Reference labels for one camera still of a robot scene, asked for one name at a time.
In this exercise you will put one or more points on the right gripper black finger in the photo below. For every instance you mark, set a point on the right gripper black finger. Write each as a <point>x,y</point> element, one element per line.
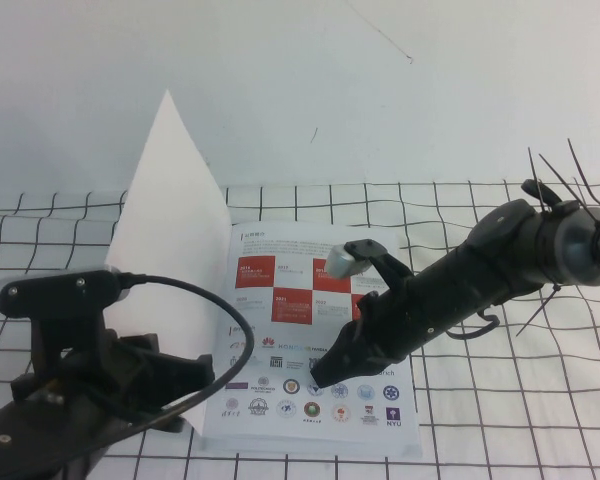
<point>342,345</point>
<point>352,365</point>

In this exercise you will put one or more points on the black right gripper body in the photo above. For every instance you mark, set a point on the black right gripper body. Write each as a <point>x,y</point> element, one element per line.
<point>420,310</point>

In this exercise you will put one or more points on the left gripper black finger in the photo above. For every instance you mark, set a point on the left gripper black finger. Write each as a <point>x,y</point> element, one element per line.
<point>165,424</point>
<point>180,372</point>

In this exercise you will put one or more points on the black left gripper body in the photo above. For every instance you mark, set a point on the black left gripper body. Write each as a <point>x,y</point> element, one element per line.
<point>105,380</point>

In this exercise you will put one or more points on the AgileX robotics brochure book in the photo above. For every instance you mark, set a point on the AgileX robotics brochure book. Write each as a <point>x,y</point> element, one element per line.
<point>305,415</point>

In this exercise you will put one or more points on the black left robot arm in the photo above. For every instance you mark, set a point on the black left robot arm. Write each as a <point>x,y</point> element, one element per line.
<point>10,440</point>

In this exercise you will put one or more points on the white black-grid tablecloth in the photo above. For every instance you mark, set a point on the white black-grid tablecloth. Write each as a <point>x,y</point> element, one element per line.
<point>505,400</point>

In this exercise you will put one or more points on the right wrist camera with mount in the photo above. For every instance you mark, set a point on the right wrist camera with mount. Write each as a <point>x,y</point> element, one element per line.
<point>342,262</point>

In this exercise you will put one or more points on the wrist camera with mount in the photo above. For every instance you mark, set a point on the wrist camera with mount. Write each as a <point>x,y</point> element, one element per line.
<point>55,292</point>
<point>342,262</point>

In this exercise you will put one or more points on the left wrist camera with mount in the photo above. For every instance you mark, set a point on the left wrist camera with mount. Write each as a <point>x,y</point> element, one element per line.
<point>55,292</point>

